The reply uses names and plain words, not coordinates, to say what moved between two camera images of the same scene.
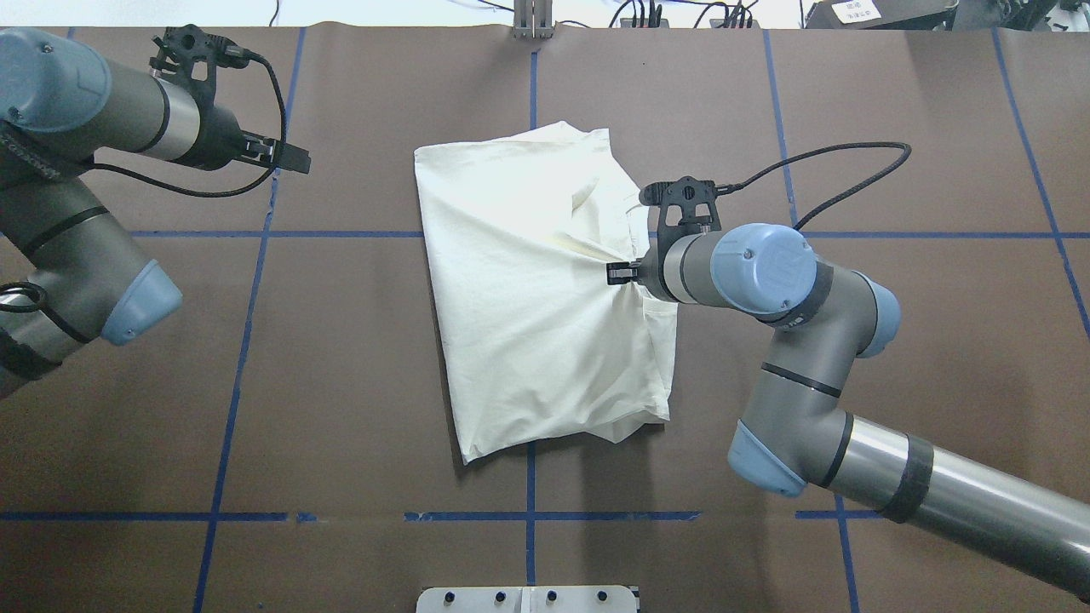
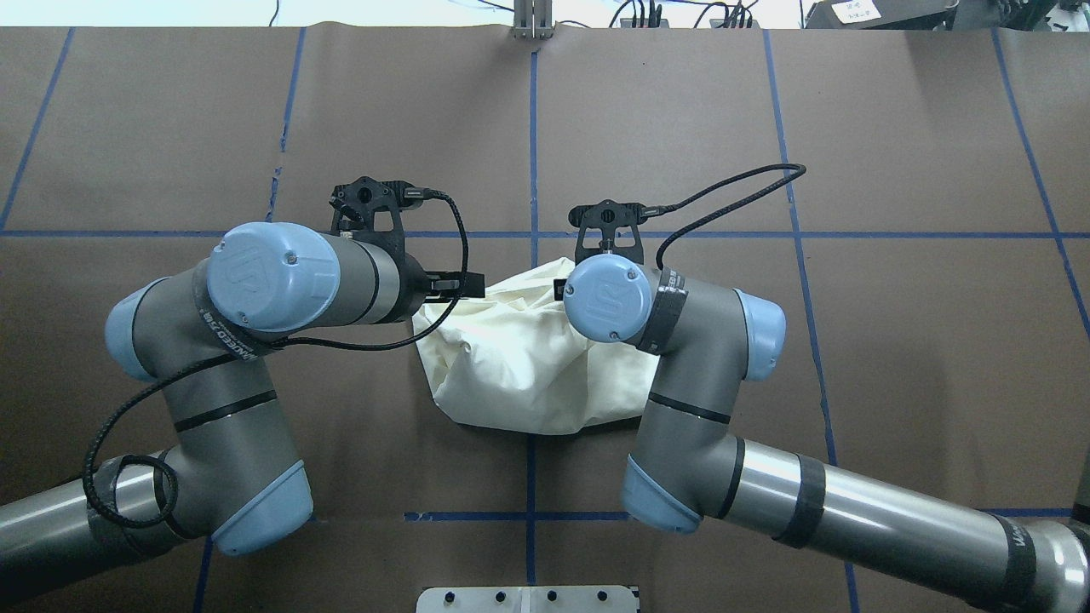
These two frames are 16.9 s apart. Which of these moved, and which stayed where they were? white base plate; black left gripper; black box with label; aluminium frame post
Moved: black left gripper
Stayed: aluminium frame post; black box with label; white base plate
